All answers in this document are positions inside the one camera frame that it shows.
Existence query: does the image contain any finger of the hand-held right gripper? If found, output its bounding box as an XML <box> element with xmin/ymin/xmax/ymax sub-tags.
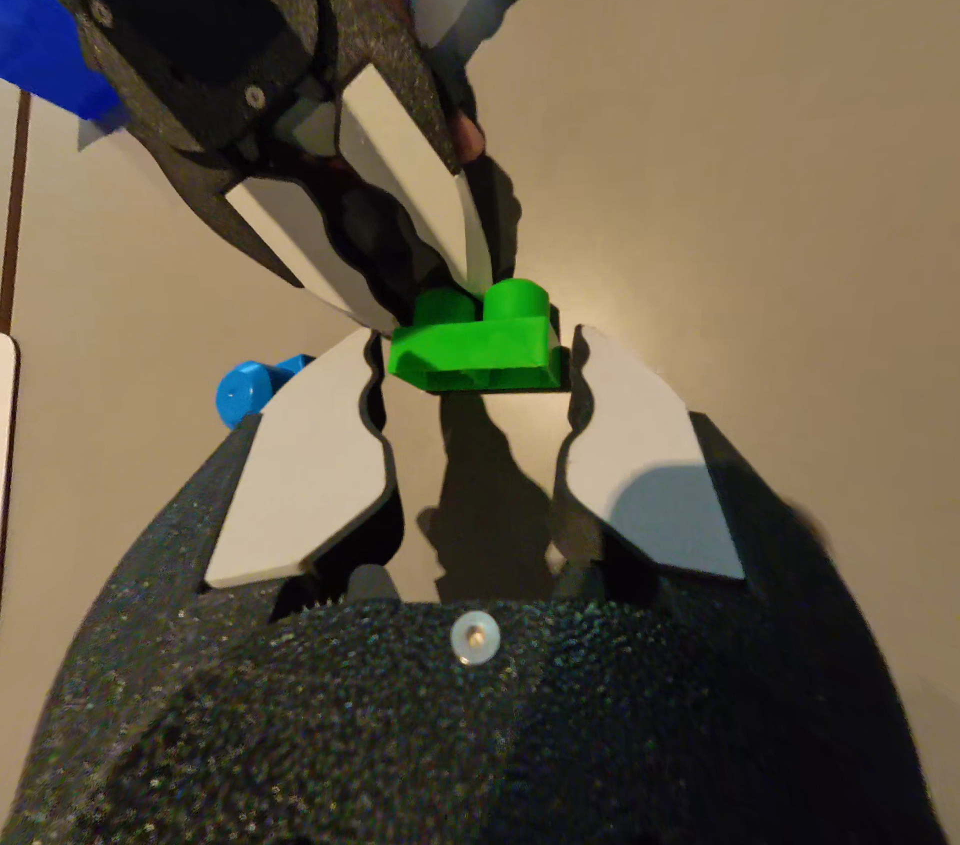
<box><xmin>337</xmin><ymin>63</ymin><xmax>496</xmax><ymax>304</ymax></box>
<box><xmin>223</xmin><ymin>176</ymin><xmax>402</xmax><ymax>335</ymax></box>

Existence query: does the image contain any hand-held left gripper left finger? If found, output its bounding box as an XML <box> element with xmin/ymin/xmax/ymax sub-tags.
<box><xmin>202</xmin><ymin>327</ymin><xmax>400</xmax><ymax>591</ymax></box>

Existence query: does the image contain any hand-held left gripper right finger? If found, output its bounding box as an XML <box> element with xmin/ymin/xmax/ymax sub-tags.
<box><xmin>552</xmin><ymin>323</ymin><xmax>747</xmax><ymax>582</ymax></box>

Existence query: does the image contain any blue building block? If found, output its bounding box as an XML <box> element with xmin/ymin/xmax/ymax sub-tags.
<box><xmin>215</xmin><ymin>353</ymin><xmax>318</xmax><ymax>431</ymax></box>

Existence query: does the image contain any blue plastic bin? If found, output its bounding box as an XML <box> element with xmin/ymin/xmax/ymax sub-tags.
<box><xmin>0</xmin><ymin>0</ymin><xmax>125</xmax><ymax>120</ymax></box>

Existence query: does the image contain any green building block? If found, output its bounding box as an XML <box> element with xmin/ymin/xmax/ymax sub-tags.
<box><xmin>387</xmin><ymin>277</ymin><xmax>573</xmax><ymax>396</ymax></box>

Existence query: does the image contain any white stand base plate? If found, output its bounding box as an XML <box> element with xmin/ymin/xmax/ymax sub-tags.
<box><xmin>0</xmin><ymin>333</ymin><xmax>20</xmax><ymax>614</ymax></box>

